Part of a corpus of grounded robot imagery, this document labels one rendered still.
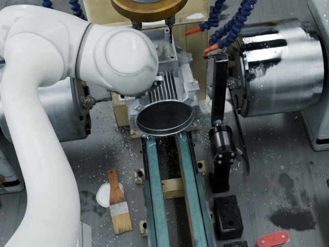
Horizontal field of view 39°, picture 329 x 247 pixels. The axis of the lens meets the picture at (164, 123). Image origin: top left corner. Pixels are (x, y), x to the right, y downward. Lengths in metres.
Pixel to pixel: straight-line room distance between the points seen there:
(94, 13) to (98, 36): 0.57
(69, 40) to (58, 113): 0.40
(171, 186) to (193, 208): 0.14
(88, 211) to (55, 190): 0.78
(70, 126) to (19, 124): 0.53
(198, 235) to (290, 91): 0.42
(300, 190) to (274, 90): 0.33
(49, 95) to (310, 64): 0.64
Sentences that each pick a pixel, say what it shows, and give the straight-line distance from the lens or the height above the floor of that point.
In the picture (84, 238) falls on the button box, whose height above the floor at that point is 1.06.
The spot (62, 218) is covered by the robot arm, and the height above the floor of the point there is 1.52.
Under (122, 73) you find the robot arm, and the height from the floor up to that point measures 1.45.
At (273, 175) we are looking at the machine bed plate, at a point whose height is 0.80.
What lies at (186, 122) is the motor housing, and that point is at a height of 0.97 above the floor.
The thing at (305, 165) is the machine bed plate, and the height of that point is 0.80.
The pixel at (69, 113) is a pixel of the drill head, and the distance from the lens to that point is 1.15.
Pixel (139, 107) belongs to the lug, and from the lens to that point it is 1.15.
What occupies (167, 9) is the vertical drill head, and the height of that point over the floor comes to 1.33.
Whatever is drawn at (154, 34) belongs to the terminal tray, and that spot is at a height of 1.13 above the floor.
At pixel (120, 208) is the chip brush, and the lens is 1.32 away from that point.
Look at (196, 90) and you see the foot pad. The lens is 1.18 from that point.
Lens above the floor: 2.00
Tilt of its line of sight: 55 degrees down
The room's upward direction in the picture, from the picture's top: 6 degrees counter-clockwise
